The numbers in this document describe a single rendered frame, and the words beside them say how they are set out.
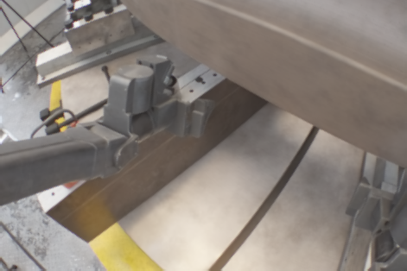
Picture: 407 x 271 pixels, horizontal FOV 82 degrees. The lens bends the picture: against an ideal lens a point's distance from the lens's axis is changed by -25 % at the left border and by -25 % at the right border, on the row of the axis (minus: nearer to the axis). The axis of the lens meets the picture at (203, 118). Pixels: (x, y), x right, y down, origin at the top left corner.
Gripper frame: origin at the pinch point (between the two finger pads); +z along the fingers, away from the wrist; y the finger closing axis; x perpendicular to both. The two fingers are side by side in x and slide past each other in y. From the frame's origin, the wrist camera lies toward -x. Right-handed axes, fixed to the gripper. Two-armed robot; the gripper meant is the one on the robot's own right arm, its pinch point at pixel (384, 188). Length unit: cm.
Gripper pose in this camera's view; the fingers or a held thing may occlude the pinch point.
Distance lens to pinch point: 56.3
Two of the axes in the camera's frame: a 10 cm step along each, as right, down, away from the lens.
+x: -1.1, 9.0, 4.3
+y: -8.9, -2.8, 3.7
